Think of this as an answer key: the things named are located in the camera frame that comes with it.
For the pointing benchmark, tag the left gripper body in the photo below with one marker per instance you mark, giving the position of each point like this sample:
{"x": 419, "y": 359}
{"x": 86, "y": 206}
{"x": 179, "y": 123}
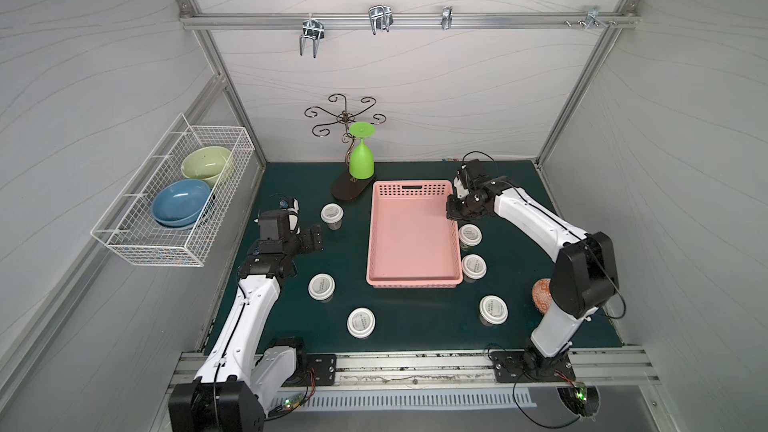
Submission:
{"x": 306, "y": 241}

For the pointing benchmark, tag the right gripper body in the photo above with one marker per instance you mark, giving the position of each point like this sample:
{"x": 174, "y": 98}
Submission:
{"x": 459, "y": 208}

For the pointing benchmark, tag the yogurt cup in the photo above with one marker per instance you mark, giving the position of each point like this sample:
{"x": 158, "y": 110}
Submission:
{"x": 361, "y": 323}
{"x": 470, "y": 236}
{"x": 332, "y": 215}
{"x": 493, "y": 310}

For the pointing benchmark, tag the yogurt cup mid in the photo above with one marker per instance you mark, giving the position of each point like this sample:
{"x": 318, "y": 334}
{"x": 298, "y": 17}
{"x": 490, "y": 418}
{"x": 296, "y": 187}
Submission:
{"x": 474, "y": 267}
{"x": 321, "y": 287}

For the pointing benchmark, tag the pink plastic basket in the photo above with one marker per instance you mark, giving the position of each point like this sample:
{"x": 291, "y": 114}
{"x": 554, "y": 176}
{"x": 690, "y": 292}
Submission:
{"x": 412, "y": 243}

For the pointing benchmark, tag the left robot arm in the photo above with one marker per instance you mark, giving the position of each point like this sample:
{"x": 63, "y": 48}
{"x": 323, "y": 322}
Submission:
{"x": 232, "y": 390}

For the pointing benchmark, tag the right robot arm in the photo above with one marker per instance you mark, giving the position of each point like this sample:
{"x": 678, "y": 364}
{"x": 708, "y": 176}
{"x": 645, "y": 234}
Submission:
{"x": 585, "y": 275}

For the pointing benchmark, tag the dark metal cup tree stand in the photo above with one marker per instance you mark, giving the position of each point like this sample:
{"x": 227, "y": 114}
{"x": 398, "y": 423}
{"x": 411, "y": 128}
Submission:
{"x": 345, "y": 188}

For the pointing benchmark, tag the green upturned goblet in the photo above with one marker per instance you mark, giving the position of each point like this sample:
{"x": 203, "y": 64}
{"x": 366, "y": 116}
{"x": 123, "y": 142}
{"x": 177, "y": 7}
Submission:
{"x": 361, "y": 159}

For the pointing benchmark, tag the blue bowl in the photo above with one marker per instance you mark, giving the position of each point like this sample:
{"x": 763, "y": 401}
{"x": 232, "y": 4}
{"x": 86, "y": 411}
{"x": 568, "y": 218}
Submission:
{"x": 181, "y": 203}

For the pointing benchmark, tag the light green bowl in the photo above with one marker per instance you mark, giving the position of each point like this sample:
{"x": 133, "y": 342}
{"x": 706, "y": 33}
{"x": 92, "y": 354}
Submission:
{"x": 212, "y": 164}

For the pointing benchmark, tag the orange patterned bowl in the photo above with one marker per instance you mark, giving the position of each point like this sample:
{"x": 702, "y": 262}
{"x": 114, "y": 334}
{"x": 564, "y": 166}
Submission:
{"x": 541, "y": 295}

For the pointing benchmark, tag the single metal hook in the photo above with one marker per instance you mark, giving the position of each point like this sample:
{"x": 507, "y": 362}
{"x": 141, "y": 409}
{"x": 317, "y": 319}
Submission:
{"x": 446, "y": 17}

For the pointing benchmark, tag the double metal hook middle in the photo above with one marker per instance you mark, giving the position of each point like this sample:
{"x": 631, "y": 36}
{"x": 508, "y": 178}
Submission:
{"x": 380, "y": 18}

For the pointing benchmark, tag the double metal hook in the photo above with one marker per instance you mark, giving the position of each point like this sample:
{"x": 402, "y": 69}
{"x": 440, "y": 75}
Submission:
{"x": 380, "y": 18}
{"x": 312, "y": 32}

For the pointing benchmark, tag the metal hook right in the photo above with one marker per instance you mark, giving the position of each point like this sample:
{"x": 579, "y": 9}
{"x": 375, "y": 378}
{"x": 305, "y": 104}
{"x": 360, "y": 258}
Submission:
{"x": 592, "y": 20}

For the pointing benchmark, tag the double metal hook left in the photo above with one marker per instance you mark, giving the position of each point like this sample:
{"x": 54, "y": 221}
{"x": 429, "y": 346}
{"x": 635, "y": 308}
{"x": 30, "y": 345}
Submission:
{"x": 312, "y": 32}

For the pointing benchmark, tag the white wire wall basket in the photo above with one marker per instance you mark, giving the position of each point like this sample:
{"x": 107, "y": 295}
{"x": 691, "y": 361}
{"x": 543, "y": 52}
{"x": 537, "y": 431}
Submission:
{"x": 127, "y": 227}

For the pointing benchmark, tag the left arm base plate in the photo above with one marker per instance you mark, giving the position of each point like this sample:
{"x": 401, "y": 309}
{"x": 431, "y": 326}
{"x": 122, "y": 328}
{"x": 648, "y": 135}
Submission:
{"x": 313, "y": 370}

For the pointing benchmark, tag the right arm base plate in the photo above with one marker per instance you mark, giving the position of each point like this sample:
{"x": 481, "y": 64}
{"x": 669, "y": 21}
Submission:
{"x": 510, "y": 366}

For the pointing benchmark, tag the aluminium front rail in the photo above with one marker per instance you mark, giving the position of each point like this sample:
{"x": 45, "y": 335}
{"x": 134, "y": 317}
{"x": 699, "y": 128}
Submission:
{"x": 454, "y": 369}

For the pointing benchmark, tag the aluminium rail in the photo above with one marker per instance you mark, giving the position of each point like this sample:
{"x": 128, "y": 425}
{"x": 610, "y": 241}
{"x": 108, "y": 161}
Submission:
{"x": 402, "y": 21}
{"x": 454, "y": 369}

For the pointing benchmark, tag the white slotted cable duct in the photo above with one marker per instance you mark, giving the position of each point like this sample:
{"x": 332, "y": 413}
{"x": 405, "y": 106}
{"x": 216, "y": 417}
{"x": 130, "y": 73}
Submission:
{"x": 420, "y": 400}

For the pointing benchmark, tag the aluminium top rail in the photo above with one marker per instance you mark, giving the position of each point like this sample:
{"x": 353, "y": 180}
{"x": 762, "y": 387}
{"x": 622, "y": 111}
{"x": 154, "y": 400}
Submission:
{"x": 402, "y": 21}

